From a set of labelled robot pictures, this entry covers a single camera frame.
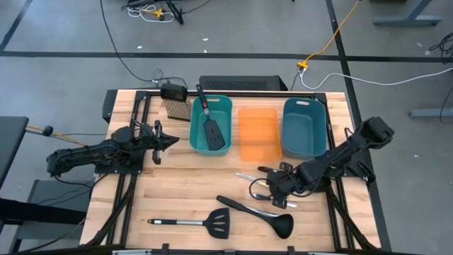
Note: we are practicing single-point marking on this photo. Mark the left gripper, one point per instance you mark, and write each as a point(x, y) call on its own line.
point(150, 141)

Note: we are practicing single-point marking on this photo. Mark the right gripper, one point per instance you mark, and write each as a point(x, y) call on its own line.
point(290, 184)

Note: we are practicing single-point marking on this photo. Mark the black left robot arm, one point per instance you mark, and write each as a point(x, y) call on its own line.
point(81, 156)

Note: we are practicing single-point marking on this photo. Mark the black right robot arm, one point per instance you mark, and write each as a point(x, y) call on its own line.
point(354, 148)

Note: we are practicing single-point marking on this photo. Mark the teal green plastic bin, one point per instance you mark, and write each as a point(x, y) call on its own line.
point(198, 141)

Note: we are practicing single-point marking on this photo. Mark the orange translucent plastic tray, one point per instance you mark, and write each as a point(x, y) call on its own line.
point(258, 134)

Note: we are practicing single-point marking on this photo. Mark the dark blue plastic bin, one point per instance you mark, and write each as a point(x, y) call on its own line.
point(304, 131)

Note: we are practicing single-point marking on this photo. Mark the black mesh computer case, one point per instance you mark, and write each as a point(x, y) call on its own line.
point(244, 83)

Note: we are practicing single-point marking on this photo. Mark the black beam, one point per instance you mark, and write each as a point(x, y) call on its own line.
point(35, 212)

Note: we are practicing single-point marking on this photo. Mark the black desk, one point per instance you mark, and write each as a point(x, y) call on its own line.
point(10, 141)

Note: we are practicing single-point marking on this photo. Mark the grey desk foot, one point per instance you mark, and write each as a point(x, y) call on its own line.
point(407, 20)
point(431, 113)

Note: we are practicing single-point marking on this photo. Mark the black table corner bracket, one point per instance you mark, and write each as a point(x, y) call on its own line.
point(109, 106)

